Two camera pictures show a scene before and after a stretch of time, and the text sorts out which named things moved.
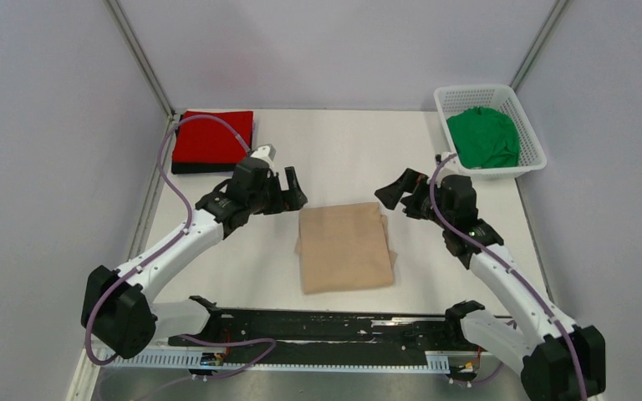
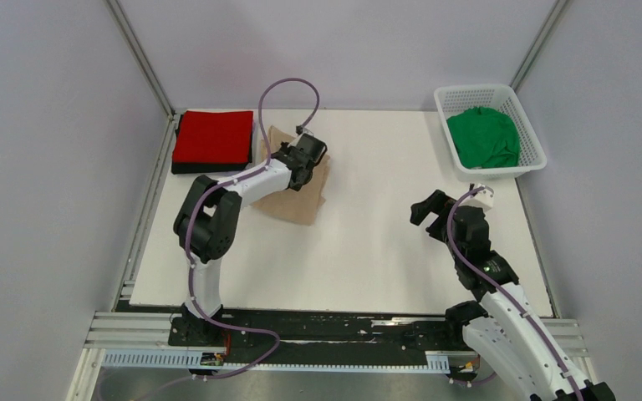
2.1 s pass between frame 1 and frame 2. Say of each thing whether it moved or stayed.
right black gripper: moved
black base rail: stayed
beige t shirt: moved
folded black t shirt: stayed
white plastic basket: stayed
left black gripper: moved
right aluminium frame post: stayed
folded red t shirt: stayed
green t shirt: stayed
